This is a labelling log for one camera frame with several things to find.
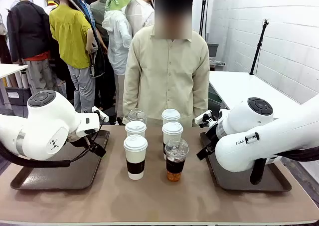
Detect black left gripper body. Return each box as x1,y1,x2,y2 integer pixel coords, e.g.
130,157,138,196
67,135,92,149

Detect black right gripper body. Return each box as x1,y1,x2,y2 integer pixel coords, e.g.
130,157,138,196
203,121,221,152

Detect clear iced coffee cup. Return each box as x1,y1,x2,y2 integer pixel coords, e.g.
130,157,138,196
128,108,148,124
164,138,190,183

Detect white lidded paper coffee cup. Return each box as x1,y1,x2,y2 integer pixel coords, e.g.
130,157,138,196
161,108,181,126
123,134,149,181
161,121,184,161
125,120,147,138

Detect person's right forearm beige sleeve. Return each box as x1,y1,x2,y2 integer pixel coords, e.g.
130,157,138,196
122,71,142,118

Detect person's left forearm beige sleeve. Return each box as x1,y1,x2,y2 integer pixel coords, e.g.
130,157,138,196
191,71,210,127

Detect dark brown serving tray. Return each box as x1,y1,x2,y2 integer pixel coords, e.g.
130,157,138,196
199,132,293,193
9,130,111,191

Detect white side table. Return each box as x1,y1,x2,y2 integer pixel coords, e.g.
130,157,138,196
208,70,301,112

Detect person in beige shirt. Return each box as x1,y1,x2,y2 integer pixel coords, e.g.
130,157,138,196
122,0,210,128

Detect clear plastic bag pile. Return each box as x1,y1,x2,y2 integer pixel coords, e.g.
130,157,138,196
209,57,227,71

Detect dark storage crate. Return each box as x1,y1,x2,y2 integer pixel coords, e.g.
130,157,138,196
4,86,32,106

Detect grey plastic bin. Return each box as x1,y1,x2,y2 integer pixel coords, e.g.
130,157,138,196
206,42,219,59

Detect mannequin in yellow blouse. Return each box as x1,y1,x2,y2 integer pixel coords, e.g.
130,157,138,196
48,0,99,113

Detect mannequin in white jacket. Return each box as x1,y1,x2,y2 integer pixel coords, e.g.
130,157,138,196
101,0,134,125

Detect mannequin in black jacket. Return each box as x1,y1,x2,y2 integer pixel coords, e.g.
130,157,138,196
6,0,52,95

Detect black light stand poles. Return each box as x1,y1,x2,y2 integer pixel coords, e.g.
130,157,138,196
198,0,210,38

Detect mannequin in grey-green shirt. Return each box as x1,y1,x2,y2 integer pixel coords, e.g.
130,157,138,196
90,0,117,109

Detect person in blue shirt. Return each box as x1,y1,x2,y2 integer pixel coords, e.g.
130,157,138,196
71,0,109,78

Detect mannequin with red yellow collar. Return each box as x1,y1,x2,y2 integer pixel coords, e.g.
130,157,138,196
42,0,59,15

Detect mannequin in white shirt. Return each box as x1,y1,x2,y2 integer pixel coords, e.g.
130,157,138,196
125,0,156,36

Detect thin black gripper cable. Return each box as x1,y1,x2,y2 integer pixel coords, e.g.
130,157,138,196
66,121,104,162

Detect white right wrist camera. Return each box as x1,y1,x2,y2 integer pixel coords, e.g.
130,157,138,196
195,109,217,129

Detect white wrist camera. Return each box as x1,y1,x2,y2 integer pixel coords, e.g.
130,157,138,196
92,106,109,123
195,109,217,129

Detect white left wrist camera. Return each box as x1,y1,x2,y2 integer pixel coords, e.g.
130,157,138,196
92,106,109,123

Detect thick black left arm hose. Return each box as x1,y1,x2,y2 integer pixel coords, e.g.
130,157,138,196
0,141,72,168

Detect black camera tripod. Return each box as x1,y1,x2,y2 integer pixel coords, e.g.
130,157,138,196
249,18,270,76

